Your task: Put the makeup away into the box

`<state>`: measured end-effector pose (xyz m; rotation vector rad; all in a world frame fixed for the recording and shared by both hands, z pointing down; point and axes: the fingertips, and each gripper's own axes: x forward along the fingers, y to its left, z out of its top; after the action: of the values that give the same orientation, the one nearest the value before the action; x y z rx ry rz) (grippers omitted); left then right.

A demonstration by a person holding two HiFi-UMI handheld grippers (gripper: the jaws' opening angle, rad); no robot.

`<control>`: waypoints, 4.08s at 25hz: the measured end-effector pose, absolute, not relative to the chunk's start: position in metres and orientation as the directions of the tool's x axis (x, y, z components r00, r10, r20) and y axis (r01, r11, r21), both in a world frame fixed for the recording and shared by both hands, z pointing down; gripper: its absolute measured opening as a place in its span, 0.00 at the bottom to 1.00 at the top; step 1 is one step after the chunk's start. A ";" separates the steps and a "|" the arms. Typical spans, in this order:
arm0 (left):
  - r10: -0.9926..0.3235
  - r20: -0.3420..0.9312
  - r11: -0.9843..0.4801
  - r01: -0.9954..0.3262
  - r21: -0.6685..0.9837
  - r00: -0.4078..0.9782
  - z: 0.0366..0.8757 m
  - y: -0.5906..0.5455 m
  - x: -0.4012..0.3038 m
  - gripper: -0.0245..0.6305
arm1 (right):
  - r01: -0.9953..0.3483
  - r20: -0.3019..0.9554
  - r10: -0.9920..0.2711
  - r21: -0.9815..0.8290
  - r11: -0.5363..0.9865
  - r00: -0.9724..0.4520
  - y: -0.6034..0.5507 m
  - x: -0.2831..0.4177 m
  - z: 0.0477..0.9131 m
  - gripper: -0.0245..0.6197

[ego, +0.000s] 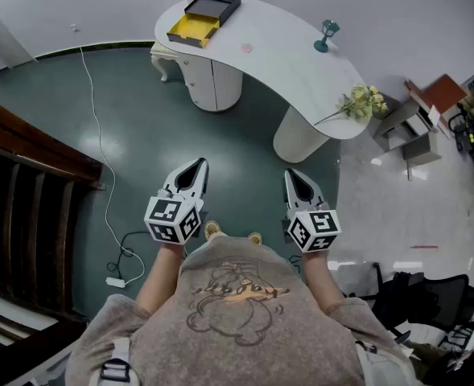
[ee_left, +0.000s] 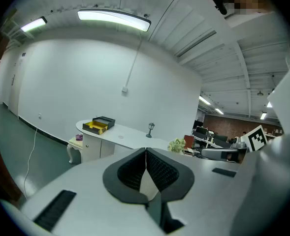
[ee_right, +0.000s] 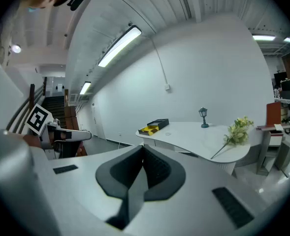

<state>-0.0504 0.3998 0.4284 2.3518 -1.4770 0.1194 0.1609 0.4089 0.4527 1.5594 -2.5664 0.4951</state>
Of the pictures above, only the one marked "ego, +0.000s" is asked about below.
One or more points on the brown cardboard box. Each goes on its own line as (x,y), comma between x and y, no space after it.
(442,93)

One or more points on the black office chair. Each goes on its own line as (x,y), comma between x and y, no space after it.
(429,300)

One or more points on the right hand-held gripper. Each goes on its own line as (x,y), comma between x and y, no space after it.
(321,223)

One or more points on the small pink round object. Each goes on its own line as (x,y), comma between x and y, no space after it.
(246,48)

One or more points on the black box with yellow drawer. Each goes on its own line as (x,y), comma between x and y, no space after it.
(212,6)

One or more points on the person's grey printed shirt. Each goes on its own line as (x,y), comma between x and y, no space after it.
(236,336)

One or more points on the white ribbed table pedestal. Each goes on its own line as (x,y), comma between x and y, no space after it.
(297,139)
(216,85)

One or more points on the grey open cabinet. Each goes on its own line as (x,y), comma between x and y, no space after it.
(409,135)

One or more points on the dark wooden furniture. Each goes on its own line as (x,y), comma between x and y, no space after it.
(27,215)

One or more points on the yellow flower bouquet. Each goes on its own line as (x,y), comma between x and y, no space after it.
(361,101)

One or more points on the person's left forearm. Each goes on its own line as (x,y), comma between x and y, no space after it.
(162,276)

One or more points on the white curved table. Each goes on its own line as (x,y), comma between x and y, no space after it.
(277,66)

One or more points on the person's right forearm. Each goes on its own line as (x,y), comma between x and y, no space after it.
(321,280)

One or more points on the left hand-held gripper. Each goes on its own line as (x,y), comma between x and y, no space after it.
(168,211)

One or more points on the person's left tan shoe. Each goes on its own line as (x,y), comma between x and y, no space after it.
(212,229)

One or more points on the cream carved stool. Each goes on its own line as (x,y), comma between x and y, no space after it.
(162,56)

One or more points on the white power strip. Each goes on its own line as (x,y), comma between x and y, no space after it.
(116,282)

